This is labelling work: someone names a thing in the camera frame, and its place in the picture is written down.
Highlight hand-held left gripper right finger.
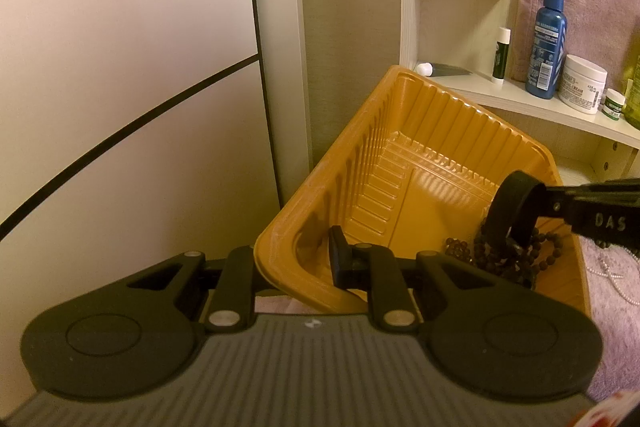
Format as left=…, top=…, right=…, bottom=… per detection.
left=327, top=226, right=506, bottom=334

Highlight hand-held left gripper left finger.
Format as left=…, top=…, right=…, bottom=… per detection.
left=107, top=246, right=261, bottom=334

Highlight blue spray bottle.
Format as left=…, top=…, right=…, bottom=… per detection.
left=525, top=0, right=568, bottom=100

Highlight orange plastic tray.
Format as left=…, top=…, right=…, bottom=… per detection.
left=254, top=64, right=593, bottom=315

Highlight small green-label jar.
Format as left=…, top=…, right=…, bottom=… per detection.
left=601, top=88, right=627, bottom=120

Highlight green lip balm stick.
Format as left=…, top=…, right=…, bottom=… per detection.
left=492, top=27, right=512, bottom=85

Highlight green liquid bottle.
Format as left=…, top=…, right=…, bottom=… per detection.
left=621, top=42, right=640, bottom=130

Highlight red and white packet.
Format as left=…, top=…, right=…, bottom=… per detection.
left=570, top=389, right=640, bottom=427

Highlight black beaded bracelet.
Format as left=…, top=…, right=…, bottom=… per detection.
left=472, top=217, right=568, bottom=290

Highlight grey tube with white cap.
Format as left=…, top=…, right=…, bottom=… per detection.
left=414, top=62, right=473, bottom=78

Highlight black band bracelet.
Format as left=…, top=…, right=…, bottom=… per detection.
left=486, top=171, right=549, bottom=258

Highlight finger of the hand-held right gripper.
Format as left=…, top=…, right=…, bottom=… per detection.
left=537, top=178, right=640, bottom=218
left=562, top=203, right=640, bottom=253

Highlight dark brown beaded bracelet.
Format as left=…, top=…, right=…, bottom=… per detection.
left=444, top=234, right=478, bottom=264

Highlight cream wooden shelf unit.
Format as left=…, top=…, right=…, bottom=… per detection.
left=399, top=0, right=640, bottom=188

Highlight white pearl necklace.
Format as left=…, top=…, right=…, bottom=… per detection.
left=587, top=254, right=633, bottom=303

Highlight pink table cloth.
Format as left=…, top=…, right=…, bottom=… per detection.
left=580, top=237, right=640, bottom=403

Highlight white cream jar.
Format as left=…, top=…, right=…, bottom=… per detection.
left=558, top=54, right=609, bottom=115

